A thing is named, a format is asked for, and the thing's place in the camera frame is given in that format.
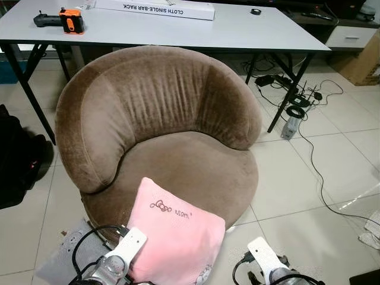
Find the pink square pillow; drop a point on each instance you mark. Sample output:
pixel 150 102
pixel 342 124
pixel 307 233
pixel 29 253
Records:
pixel 178 237

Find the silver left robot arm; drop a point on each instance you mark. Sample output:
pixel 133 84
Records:
pixel 104 270

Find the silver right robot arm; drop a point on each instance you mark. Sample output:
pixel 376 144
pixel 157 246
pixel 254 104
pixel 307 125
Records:
pixel 285 278

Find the brown round sofa chair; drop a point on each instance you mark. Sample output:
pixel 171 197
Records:
pixel 178 160

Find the brown cardboard box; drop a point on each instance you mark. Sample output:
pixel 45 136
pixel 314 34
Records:
pixel 359 65

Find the crumpled white cloth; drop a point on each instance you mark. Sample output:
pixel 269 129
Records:
pixel 371 231

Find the white drawer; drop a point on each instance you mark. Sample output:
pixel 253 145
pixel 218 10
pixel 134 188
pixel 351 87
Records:
pixel 347 37

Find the black power adapter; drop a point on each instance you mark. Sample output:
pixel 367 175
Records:
pixel 265 79

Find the flat black object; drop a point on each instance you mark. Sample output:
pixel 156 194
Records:
pixel 367 278

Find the black tape roll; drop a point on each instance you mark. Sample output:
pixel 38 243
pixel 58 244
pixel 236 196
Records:
pixel 252 12

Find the white table with black legs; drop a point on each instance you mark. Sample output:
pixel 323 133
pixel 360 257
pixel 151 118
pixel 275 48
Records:
pixel 178 32

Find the long white cardboard box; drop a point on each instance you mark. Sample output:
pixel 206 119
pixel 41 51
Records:
pixel 154 9

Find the orange and black device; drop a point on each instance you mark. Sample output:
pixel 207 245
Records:
pixel 71 22

